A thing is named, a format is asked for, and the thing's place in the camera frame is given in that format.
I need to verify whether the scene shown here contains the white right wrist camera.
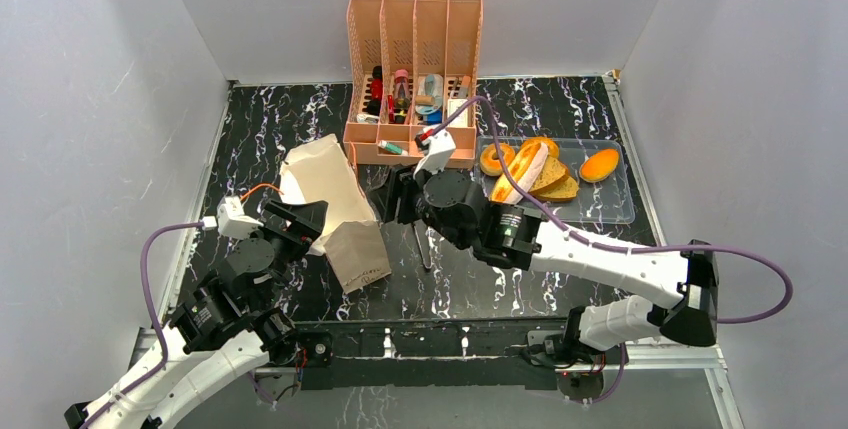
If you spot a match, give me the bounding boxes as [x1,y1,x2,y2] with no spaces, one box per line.
[413,126,456,177]

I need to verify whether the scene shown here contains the printed paper bag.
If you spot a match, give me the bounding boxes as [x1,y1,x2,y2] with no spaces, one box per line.
[279,134,391,294]

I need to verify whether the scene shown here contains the brown seeded bread slice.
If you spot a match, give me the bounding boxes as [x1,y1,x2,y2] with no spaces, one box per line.
[529,157,570,195]

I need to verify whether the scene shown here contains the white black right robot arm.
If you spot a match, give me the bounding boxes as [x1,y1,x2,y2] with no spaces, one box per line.
[367,166,718,365]

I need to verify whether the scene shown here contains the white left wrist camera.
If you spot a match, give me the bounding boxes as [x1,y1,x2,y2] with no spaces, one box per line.
[215,196,263,240]

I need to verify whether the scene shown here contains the orange fake bagel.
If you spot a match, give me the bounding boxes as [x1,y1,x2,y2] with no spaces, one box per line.
[478,143,516,177]
[520,136,560,159]

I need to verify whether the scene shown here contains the white small box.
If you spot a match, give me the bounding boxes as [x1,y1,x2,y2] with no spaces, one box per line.
[446,98,472,127]

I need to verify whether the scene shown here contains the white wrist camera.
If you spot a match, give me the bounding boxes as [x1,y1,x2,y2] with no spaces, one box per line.
[413,126,456,177]
[215,196,263,240]

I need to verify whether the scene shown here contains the aluminium right side rail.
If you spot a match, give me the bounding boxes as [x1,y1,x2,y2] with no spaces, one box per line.
[601,72,690,311]

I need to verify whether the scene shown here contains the clear plastic tray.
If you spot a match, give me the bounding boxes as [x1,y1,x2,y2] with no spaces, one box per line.
[471,135,636,227]

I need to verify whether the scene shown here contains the pink capped clear bottle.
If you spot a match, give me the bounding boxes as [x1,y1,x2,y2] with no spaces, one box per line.
[391,69,411,124]

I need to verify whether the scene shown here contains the aluminium front frame rail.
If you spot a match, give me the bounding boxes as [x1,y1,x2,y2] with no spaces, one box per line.
[129,328,728,377]

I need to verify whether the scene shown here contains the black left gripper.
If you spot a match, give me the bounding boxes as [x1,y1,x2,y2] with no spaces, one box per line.
[244,199,329,309]

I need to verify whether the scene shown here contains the red black bottle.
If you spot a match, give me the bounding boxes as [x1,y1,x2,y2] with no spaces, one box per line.
[365,65,383,116]

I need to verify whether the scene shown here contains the pink desk file organizer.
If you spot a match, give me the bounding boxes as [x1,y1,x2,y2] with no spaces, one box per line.
[343,0,484,168]

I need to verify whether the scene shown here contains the long baguette sandwich bread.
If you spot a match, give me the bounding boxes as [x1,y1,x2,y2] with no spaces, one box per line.
[489,144,548,204]

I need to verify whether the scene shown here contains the orange oval bread roll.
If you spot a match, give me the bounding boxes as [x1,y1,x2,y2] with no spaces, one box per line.
[579,148,620,183]

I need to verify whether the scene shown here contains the green marker pen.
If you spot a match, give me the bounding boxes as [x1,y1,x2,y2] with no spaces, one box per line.
[377,140,409,156]

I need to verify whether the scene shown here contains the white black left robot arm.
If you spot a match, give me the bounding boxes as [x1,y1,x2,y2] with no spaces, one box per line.
[64,197,331,428]

